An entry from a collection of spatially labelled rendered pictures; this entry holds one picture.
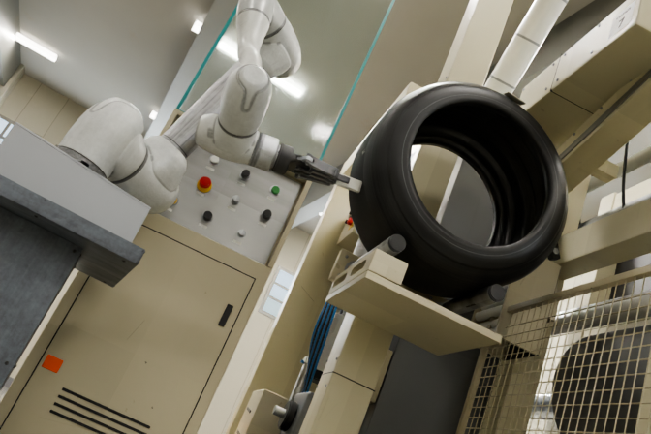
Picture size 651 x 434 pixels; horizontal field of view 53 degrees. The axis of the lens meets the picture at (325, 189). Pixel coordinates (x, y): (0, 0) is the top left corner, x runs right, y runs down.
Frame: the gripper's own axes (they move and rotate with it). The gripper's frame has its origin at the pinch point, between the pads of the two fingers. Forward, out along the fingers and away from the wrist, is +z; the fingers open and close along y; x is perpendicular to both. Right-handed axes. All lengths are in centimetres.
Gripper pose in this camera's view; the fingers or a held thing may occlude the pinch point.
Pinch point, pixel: (348, 182)
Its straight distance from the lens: 170.3
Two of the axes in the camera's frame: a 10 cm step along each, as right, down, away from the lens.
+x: -2.6, 8.9, -3.8
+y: -2.6, 3.1, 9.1
